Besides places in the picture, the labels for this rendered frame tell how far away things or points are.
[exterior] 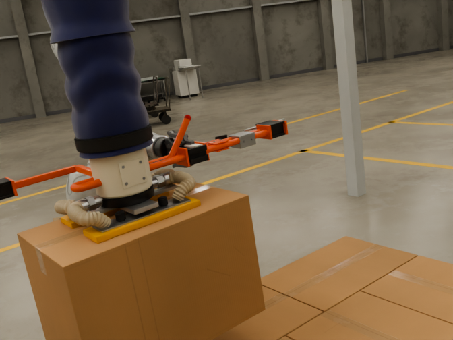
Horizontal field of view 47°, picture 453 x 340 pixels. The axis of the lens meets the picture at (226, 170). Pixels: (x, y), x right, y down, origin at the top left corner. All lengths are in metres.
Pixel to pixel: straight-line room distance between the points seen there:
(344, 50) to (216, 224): 3.33
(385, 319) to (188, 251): 0.77
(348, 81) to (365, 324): 3.09
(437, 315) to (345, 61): 3.10
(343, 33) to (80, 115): 3.46
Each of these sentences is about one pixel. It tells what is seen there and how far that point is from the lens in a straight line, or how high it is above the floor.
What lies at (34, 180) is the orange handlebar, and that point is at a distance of 1.78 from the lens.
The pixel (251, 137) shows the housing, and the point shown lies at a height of 1.21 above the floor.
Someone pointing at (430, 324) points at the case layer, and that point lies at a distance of 1.93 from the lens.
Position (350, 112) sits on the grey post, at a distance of 4.76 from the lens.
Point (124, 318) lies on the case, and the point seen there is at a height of 0.86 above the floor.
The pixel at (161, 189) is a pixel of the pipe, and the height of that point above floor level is 1.12.
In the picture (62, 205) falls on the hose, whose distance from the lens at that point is 1.58.
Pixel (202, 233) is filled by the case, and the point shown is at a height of 1.01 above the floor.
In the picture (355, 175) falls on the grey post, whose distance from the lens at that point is 4.89.
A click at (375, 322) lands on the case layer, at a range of 1.93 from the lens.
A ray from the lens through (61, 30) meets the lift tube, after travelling 1.49.
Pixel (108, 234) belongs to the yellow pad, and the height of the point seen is 1.08.
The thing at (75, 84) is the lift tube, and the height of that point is 1.48.
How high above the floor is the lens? 1.54
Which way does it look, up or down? 14 degrees down
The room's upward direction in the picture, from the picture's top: 8 degrees counter-clockwise
